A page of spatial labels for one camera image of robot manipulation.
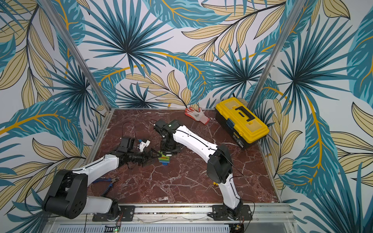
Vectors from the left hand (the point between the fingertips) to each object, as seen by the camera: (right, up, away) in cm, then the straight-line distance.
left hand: (157, 160), depth 82 cm
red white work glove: (+25, +27, +33) cm, 49 cm away
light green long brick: (+4, +3, -3) cm, 5 cm away
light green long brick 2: (+3, +1, +1) cm, 4 cm away
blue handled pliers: (-26, -12, +1) cm, 28 cm away
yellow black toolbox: (+49, +21, +8) cm, 54 cm away
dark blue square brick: (+3, -4, +6) cm, 8 cm away
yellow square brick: (+33, -13, 0) cm, 36 cm away
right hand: (+5, +4, -1) cm, 7 cm away
